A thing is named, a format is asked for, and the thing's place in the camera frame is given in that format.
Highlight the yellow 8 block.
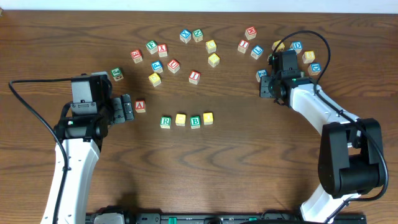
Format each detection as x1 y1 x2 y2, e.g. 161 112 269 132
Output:
302 51 315 64

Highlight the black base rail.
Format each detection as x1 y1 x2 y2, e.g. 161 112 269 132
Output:
85 205 368 224

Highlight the red U block upper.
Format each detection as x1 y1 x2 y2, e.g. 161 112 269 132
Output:
167 59 180 73

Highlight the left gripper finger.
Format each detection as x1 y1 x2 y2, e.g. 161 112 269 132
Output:
121 94 134 121
112 98 126 124

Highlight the blue L block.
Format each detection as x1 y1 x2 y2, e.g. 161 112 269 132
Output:
251 45 264 60

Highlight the red i block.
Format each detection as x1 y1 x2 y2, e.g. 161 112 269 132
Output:
238 40 249 54
188 71 201 85

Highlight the blue D block upper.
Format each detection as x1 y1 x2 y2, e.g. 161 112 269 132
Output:
289 41 303 54

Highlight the blue d block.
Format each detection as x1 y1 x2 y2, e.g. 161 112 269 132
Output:
308 63 322 76
289 41 303 54

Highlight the red G block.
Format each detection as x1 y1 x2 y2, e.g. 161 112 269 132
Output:
131 50 143 63

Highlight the red I block centre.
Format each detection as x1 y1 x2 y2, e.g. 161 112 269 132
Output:
188 71 201 85

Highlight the yellow block O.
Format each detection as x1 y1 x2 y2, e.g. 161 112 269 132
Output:
175 113 186 126
203 112 214 125

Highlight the red Y block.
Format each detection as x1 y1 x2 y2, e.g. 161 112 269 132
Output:
157 44 168 57

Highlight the blue D block right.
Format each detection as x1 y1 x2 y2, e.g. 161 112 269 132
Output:
308 63 322 76

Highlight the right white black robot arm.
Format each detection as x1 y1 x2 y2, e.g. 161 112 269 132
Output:
260 50 388 223

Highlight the blue X block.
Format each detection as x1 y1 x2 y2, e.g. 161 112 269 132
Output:
180 29 192 44

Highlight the green R block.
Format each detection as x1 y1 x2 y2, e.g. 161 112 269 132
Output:
160 116 171 129

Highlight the blue P block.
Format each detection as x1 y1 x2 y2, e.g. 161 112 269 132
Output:
151 60 163 73

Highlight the green F block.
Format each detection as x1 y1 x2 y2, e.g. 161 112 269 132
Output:
146 40 158 54

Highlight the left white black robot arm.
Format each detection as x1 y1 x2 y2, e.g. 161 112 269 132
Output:
42 72 134 223

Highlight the green J block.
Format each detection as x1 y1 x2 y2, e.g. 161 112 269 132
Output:
111 67 124 82

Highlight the red I block right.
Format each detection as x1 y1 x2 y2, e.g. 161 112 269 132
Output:
238 40 249 54

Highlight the red H block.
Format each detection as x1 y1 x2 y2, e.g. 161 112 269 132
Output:
245 26 257 40

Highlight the red A block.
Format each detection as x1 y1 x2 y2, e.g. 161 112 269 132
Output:
134 100 146 113

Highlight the green N block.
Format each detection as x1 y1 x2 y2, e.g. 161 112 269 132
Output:
192 29 203 42

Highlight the green B block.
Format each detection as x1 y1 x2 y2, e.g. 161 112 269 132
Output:
190 116 201 129

